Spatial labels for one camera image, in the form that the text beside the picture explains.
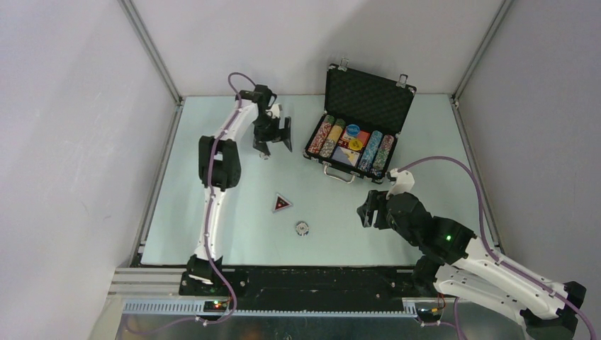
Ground grey poker chip stack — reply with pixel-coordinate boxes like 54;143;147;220
319;118;346;158

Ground all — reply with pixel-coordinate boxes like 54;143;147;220
272;193;293;213

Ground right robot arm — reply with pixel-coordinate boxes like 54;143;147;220
301;113;586;339

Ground blue playing card deck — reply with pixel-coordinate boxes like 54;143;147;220
332;147;361;167

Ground red card deck in case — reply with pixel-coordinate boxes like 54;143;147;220
338;130;370;147

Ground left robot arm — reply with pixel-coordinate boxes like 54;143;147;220
186;84;293;295

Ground yellow big blind button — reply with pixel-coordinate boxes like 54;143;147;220
348;139;364;152

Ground light blue chip stack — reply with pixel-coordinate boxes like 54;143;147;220
357;130;383;172

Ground white poker chip front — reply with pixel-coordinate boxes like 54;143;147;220
295;221;310;237

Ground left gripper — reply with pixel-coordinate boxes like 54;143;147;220
252;115;292;157

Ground black poker set case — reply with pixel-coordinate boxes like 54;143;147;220
302;58;417;184

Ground red poker chip stack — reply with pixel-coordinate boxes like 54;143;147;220
308;115;335;154

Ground blue dealer button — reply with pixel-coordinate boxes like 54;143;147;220
346;124;361;137

